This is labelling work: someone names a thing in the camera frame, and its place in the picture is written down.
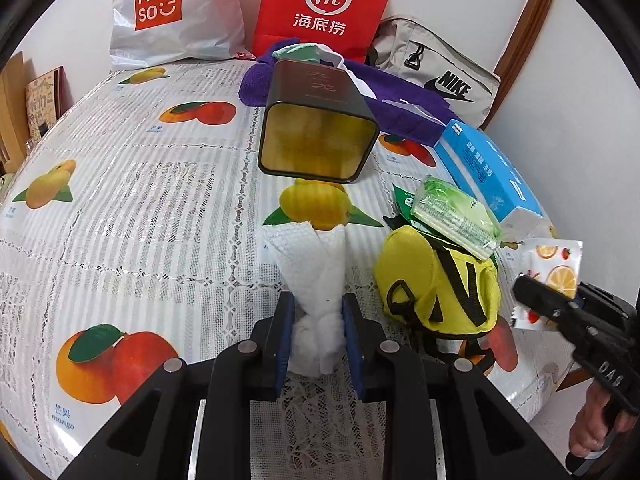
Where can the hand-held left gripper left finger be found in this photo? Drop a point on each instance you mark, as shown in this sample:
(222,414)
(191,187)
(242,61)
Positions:
(285,340)

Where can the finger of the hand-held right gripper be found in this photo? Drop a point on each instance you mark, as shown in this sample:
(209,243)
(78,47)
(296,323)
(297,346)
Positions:
(539,296)
(600,296)

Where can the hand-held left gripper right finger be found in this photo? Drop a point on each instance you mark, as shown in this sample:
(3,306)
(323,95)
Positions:
(352,345)

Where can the fruit print sachet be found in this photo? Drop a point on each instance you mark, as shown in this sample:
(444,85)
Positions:
(555,265)

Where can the white paper towel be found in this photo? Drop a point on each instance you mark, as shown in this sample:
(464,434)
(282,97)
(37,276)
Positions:
(315,270)

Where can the green wet wipes packet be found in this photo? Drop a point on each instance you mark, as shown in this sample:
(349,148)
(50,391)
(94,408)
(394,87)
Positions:
(450,222)

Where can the light green wipes pack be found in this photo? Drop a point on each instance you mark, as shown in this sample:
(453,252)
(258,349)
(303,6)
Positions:
(447,187)

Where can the dark green wipes pack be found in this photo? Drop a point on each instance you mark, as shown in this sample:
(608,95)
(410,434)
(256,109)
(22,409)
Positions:
(400,205)

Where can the person's right hand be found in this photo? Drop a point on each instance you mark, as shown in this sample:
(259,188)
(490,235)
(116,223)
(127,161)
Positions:
(590,420)

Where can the blue tissue pack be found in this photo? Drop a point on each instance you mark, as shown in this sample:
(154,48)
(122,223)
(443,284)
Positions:
(480,165)

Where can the fruit print tablecloth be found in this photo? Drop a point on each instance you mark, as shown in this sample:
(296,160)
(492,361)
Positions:
(125,200)

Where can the dark square tin box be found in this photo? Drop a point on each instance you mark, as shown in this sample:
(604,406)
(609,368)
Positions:
(310,125)

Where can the purple towel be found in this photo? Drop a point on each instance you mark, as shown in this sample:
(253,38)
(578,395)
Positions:
(410,105)

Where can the grey waist bag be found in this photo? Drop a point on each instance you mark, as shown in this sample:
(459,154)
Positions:
(440,65)

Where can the red paper shopping bag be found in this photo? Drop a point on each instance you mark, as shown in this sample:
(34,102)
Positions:
(325,10)

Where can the brown patterned box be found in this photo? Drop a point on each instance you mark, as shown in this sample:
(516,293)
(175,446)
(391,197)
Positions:
(42,105)

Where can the white plastic shopping bag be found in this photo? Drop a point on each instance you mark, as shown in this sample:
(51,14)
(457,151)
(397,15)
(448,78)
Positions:
(170,15)

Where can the wooden headboard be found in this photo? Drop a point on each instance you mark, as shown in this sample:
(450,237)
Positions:
(10,95)

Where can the brown wooden door frame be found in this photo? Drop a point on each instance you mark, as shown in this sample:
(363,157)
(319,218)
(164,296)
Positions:
(525,35)

